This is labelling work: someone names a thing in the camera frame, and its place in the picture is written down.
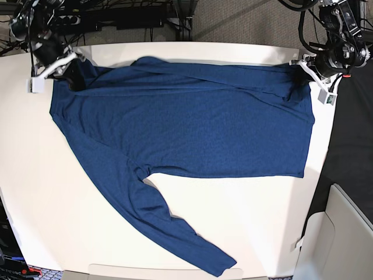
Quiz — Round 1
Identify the blue long-sleeve T-shirt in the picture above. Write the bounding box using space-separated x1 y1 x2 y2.
50 57 315 277

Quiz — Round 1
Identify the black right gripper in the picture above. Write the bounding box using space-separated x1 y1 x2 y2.
31 39 86 92

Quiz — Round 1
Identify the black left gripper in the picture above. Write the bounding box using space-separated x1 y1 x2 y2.
290 52 350 101

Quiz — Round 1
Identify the white plastic bin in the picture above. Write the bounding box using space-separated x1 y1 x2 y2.
293 184 372 280

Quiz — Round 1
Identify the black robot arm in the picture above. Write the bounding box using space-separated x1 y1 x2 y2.
281 1 371 105
9 1 86 93

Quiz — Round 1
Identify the black box with label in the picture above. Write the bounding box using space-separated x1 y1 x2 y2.
1 221 27 279

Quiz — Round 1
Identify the black power strip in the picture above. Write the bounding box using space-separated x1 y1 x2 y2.
54 15 81 26

